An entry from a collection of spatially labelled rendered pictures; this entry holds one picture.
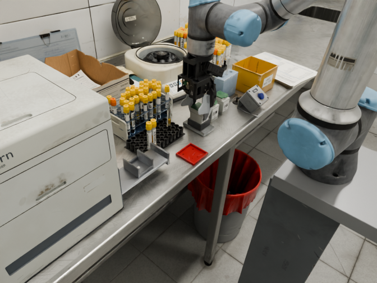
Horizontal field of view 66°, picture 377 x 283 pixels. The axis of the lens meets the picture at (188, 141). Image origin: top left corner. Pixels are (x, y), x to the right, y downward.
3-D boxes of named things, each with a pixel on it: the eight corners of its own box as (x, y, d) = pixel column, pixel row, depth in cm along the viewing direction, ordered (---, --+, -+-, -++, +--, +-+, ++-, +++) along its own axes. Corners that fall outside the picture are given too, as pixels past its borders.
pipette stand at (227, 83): (224, 106, 108) (228, 82, 102) (208, 100, 111) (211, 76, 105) (237, 96, 114) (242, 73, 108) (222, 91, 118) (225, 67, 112)
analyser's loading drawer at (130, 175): (107, 209, 66) (105, 194, 63) (90, 194, 69) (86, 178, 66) (169, 164, 79) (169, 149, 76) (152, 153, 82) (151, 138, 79)
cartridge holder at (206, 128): (203, 137, 93) (205, 128, 91) (182, 125, 97) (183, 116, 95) (214, 129, 96) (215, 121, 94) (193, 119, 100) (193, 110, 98)
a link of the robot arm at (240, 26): (275, 8, 66) (239, -3, 72) (243, 16, 60) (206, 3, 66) (268, 42, 71) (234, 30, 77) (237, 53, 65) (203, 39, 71)
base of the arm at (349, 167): (364, 167, 79) (380, 138, 73) (336, 194, 71) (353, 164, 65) (313, 140, 87) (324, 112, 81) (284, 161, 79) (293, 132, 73)
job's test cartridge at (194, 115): (200, 129, 93) (201, 113, 89) (189, 123, 96) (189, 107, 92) (207, 124, 96) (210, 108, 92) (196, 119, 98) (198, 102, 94)
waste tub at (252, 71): (256, 99, 114) (261, 75, 108) (228, 87, 121) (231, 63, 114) (273, 88, 122) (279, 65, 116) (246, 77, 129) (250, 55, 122)
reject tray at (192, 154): (193, 165, 82) (193, 164, 81) (175, 155, 85) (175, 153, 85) (208, 154, 86) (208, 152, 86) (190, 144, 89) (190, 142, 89)
